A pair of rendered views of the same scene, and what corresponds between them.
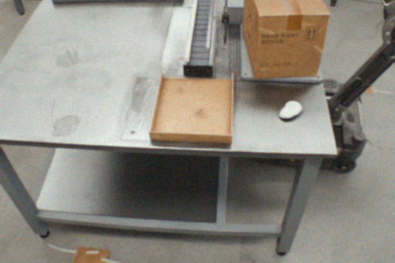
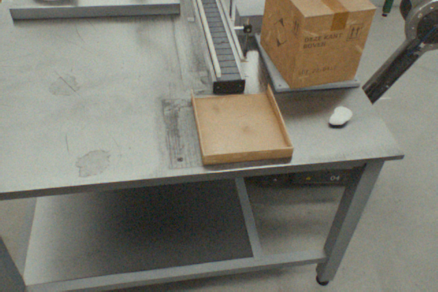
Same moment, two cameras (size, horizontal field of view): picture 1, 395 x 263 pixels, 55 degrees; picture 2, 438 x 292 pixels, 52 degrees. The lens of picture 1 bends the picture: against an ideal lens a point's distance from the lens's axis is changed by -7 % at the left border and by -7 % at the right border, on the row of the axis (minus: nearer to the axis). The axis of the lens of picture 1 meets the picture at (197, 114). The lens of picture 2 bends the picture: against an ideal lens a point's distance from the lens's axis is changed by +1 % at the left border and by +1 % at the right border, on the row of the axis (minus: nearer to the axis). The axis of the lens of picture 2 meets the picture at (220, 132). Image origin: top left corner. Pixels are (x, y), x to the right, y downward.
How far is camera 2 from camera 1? 37 cm
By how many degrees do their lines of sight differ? 13
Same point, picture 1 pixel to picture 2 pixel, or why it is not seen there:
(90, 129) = (127, 163)
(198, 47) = (222, 61)
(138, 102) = (174, 126)
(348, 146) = not seen: hidden behind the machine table
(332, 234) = (371, 254)
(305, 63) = (343, 66)
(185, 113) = (231, 132)
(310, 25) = (354, 22)
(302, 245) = (342, 271)
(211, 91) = (249, 107)
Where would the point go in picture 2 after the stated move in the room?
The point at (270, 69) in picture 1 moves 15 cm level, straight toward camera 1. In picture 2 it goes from (308, 76) to (317, 106)
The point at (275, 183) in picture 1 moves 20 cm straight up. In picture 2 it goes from (293, 206) to (300, 179)
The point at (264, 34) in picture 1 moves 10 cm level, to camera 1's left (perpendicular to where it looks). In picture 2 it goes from (307, 37) to (276, 41)
